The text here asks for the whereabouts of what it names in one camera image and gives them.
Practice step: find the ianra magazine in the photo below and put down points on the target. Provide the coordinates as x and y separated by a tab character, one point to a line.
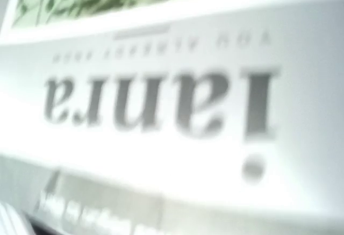
183	117

